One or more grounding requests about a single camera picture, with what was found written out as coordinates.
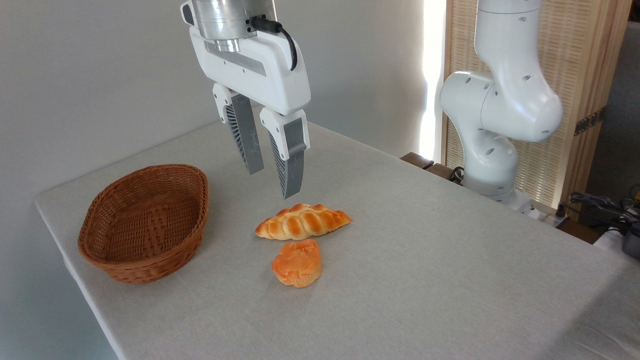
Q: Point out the grey linen tablecloth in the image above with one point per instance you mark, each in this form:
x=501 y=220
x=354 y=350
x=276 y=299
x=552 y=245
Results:
x=425 y=275

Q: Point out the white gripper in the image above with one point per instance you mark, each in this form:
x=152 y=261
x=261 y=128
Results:
x=260 y=75

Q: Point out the metal screen hinge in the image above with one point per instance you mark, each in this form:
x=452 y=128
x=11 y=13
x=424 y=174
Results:
x=590 y=121

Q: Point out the dark brown wooden furniture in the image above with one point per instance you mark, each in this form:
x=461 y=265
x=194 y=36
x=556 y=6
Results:
x=417 y=160

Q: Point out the braided golden bread loaf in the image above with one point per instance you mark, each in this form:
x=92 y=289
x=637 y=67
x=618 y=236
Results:
x=302 y=222

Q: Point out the wooden slatted folding screen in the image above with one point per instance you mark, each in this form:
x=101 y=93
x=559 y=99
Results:
x=575 y=50

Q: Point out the round orange bread bun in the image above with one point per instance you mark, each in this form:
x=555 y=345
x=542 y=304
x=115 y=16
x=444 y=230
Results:
x=297 y=262

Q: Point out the white power strip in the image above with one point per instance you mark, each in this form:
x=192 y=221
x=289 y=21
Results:
x=547 y=217

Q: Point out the brown wicker basket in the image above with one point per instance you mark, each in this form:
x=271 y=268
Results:
x=145 y=220

